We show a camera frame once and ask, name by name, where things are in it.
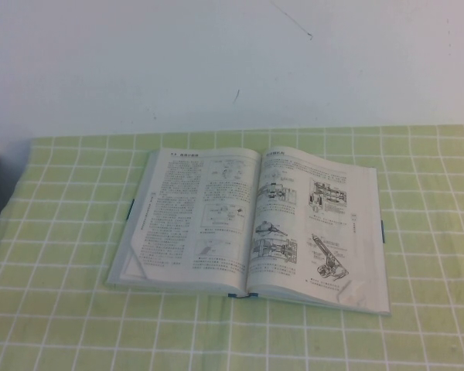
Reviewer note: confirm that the green white checked tablecloth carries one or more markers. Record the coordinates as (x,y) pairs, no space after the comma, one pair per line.
(62,309)

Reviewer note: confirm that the white technical book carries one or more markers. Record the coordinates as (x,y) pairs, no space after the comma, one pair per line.
(201,232)

